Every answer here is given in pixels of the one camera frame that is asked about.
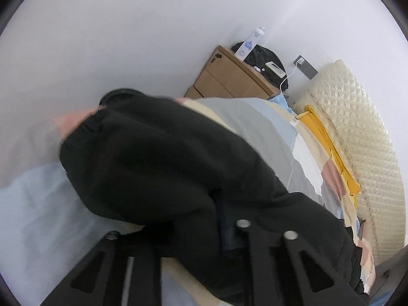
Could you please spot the yellow cloth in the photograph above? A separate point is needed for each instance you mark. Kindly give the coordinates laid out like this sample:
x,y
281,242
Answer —
x,y
318,134

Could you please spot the black jacket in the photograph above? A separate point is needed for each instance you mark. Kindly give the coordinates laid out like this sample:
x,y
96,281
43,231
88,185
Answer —
x,y
159,165

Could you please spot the white bottle with blue print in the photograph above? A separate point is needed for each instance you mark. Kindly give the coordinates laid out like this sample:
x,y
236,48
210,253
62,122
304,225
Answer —
x,y
250,44

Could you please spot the black plastic bag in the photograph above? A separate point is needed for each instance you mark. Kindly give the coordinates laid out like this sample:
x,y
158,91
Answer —
x,y
258,56

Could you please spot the grey bed frame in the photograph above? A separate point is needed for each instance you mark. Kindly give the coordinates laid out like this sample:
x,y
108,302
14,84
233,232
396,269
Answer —
x,y
390,274

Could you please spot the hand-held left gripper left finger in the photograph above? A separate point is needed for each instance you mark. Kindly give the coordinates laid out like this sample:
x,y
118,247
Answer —
x,y
142,261

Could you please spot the grey wall socket plate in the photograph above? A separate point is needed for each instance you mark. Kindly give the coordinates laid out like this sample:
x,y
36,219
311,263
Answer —
x,y
308,69

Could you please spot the pastel patchwork bed sheet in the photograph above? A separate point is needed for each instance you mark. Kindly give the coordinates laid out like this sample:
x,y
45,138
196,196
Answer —
x,y
251,118

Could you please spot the white remote control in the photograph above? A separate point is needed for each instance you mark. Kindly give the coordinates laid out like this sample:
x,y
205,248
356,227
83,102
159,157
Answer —
x,y
275,69

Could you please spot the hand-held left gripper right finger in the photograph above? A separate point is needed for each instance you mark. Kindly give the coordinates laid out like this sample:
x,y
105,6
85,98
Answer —
x,y
228,232

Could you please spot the wooden nightstand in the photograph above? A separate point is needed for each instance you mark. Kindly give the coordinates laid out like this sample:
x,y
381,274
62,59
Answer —
x,y
223,76

